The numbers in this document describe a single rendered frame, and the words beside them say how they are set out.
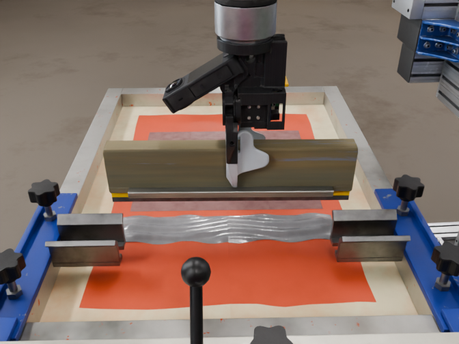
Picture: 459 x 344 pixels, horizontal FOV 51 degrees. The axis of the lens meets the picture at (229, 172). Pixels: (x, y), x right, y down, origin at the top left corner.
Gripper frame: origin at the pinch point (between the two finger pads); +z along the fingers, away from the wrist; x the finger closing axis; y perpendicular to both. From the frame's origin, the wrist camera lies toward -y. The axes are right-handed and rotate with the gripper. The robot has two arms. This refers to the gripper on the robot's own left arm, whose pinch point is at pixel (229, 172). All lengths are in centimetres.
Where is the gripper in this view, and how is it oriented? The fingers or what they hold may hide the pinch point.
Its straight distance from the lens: 71.1
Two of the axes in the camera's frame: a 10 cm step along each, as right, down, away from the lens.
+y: 10.0, -0.2, 0.2
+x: -0.2, -5.4, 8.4
